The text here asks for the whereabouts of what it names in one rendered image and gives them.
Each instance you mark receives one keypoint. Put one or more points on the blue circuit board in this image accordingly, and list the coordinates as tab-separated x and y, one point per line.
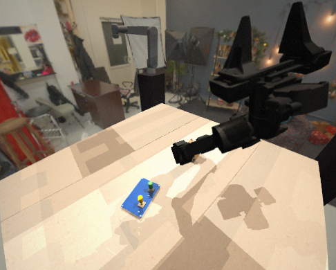
140	197

